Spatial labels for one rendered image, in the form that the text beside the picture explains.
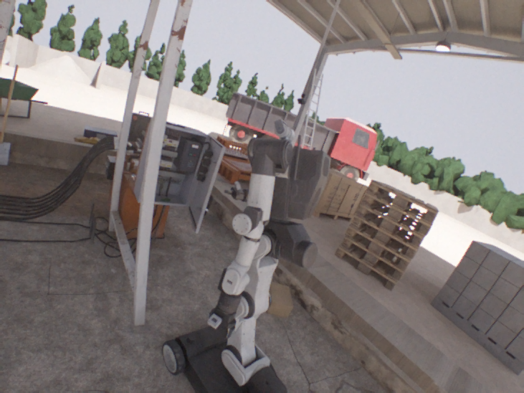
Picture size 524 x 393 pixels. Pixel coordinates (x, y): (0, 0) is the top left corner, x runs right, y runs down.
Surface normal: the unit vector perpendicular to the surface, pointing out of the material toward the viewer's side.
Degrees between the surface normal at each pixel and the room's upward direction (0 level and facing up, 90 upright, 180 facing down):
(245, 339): 66
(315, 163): 85
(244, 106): 90
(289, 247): 90
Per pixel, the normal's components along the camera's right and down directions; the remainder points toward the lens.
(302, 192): -0.46, -0.01
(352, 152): 0.03, 0.29
